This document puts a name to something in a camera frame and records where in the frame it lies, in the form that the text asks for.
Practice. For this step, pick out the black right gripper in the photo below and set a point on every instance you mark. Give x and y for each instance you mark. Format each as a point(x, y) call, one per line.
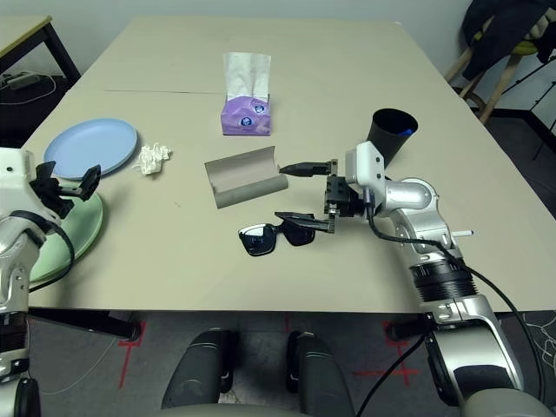
point(343, 197)

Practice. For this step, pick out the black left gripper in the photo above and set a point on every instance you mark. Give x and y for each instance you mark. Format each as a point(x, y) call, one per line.
point(54, 193)

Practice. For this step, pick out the light green plate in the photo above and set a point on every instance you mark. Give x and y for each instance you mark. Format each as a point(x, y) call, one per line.
point(82, 230)

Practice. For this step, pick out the grey glasses case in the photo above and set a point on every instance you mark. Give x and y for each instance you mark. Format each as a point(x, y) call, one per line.
point(247, 174)

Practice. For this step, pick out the black sunglasses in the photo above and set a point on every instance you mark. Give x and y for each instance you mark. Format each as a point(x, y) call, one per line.
point(258, 241)

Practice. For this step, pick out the white pen blue cap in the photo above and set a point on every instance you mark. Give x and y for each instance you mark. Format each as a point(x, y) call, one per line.
point(462, 233)

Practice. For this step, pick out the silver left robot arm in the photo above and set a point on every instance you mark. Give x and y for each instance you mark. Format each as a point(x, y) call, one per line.
point(13, 278)

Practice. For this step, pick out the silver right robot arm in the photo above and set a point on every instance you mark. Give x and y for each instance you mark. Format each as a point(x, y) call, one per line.
point(417, 195)

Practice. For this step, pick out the purple tissue pack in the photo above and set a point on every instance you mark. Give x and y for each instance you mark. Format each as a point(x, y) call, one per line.
point(236, 123)

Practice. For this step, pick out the black cup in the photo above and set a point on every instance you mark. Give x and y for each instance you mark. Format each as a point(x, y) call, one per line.
point(391, 130)

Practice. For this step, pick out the grey power strip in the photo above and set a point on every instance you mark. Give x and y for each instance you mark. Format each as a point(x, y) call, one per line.
point(24, 79)

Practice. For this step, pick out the blue marker pen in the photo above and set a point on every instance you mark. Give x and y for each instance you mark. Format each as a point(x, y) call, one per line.
point(407, 131)

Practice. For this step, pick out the white tissue sheet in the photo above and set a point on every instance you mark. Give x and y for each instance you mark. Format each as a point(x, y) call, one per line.
point(243, 74)

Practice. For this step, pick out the wooden side table black legs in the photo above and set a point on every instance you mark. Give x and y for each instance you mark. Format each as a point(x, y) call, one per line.
point(21, 37)

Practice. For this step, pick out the grey robot right leg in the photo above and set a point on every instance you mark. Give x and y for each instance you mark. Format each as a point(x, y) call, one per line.
point(321, 378)

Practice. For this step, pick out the grey robot leg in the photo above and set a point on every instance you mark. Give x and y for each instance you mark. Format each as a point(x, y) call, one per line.
point(200, 369)
point(321, 378)

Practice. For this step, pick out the grey robot left leg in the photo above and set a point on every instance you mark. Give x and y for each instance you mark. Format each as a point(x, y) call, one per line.
point(200, 369)

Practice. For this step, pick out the wooden stool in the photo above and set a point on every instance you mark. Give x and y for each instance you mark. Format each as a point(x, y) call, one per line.
point(504, 80)

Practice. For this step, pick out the grey robot torso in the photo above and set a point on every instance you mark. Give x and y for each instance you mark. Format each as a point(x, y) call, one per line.
point(226, 412)

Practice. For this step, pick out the black metal stand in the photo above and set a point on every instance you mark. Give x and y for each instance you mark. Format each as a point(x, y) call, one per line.
point(532, 108)

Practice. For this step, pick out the black jacket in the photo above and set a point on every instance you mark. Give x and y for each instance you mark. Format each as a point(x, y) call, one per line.
point(495, 35)

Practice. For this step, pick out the yellow-green cushion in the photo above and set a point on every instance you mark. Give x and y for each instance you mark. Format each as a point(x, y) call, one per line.
point(527, 48)

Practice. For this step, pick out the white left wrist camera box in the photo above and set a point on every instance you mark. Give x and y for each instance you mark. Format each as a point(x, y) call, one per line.
point(13, 174)

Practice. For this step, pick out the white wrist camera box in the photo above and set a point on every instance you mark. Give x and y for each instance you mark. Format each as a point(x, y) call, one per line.
point(365, 165)
point(13, 174)

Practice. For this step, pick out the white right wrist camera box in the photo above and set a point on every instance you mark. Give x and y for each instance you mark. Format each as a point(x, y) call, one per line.
point(365, 165)

